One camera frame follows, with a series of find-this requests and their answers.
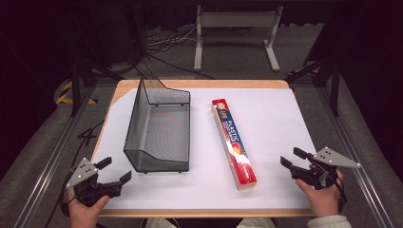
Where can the white metal stand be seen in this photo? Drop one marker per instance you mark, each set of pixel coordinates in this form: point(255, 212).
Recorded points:
point(236, 19)

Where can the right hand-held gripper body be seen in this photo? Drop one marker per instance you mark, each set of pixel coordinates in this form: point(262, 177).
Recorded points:
point(320, 172)

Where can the yellow black hazard tape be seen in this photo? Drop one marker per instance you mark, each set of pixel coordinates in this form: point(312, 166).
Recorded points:
point(65, 93)

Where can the black tape floor mark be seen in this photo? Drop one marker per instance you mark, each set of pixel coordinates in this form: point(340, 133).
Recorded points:
point(90, 134)

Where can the red blue plastic wrap box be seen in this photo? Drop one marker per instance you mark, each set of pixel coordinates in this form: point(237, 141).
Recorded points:
point(234, 144)

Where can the white table cover sheet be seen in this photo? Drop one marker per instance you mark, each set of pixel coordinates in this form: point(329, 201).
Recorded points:
point(272, 126)

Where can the black tripod stand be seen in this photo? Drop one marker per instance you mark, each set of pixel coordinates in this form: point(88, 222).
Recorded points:
point(77, 82)
point(329, 79)

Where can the aluminium floor rail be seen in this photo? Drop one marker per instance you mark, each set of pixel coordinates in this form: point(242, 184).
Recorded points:
point(47, 171)
point(358, 177)

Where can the person's left hand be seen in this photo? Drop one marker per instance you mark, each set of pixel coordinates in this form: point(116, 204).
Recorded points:
point(85, 215)

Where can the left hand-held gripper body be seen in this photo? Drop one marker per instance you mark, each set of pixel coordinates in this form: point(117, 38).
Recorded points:
point(95, 190)

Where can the person's right hand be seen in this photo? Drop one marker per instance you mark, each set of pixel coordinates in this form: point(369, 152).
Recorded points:
point(323, 199)

